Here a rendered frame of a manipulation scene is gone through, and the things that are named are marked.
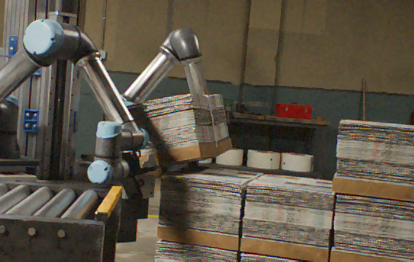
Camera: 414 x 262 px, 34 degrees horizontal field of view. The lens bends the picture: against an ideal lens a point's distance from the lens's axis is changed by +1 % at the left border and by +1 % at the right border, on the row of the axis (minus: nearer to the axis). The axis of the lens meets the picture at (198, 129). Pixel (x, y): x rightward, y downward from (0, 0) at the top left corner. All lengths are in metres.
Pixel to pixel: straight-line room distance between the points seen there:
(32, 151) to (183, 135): 0.72
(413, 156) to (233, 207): 0.59
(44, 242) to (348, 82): 7.79
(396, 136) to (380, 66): 7.09
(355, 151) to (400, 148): 0.13
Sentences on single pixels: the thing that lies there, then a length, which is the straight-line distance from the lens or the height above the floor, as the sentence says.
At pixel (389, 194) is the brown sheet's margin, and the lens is 2.20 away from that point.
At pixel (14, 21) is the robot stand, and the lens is 2.91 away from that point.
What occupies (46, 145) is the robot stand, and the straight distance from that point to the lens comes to 2.73.
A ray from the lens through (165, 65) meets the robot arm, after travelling 2.94.
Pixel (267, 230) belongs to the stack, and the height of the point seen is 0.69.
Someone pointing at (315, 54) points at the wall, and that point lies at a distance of 9.07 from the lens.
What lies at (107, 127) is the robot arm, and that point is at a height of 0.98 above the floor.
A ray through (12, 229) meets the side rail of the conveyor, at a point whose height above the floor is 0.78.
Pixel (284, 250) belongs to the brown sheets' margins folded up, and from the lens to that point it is 2.26.
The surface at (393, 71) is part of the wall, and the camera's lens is 9.31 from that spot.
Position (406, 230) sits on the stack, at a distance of 2.23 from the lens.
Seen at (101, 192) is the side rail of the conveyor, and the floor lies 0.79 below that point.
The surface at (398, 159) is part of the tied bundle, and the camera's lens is 2.20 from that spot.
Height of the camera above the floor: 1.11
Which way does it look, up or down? 3 degrees down
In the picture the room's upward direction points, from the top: 5 degrees clockwise
